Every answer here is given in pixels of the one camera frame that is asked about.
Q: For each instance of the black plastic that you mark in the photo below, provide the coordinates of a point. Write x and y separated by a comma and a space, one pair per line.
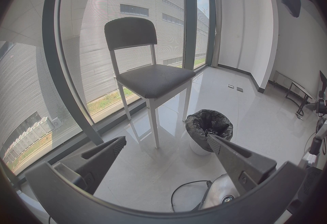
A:
210, 131

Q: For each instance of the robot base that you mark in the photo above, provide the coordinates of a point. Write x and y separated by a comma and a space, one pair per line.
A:
219, 189

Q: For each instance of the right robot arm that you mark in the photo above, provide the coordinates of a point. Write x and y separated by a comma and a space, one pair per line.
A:
314, 146

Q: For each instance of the black plastic bag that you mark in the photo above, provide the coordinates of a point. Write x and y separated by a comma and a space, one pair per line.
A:
194, 128

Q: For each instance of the grey chair with white legs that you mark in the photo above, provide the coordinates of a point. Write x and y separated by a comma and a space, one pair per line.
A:
153, 77

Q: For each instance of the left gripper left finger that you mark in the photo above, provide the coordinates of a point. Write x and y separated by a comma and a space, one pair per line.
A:
98, 161

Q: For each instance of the window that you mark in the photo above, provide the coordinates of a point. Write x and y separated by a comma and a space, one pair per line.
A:
51, 38

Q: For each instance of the small black legged table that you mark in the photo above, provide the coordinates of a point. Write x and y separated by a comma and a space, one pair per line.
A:
301, 88

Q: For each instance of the white trash bin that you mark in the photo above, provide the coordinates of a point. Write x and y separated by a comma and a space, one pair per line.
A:
198, 148

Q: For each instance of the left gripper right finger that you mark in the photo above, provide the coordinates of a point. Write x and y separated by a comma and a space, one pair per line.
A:
240, 166

